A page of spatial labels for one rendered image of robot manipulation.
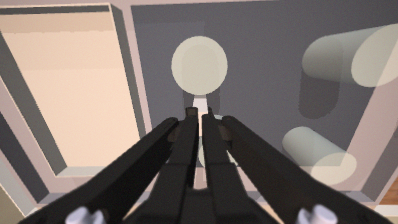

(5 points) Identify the pale grey cylinder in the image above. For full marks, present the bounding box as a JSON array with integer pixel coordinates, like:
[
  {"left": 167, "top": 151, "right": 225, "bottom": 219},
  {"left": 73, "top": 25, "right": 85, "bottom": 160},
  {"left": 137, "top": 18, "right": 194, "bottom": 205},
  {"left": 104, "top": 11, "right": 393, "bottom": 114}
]
[
  {"left": 171, "top": 36, "right": 228, "bottom": 95},
  {"left": 198, "top": 115, "right": 238, "bottom": 167},
  {"left": 282, "top": 127, "right": 357, "bottom": 185},
  {"left": 302, "top": 23, "right": 398, "bottom": 87}
]

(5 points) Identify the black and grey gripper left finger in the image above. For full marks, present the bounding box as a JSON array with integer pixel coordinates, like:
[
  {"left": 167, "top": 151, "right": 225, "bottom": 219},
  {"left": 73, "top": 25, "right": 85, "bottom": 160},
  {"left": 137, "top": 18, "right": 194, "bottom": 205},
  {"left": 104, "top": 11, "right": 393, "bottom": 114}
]
[{"left": 17, "top": 95, "right": 201, "bottom": 224}]

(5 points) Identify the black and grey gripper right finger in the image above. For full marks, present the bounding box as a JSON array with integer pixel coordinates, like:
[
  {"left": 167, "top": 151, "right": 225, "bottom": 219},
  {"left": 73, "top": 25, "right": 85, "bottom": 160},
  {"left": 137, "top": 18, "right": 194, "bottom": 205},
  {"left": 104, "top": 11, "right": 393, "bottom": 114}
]
[{"left": 200, "top": 94, "right": 393, "bottom": 224}]

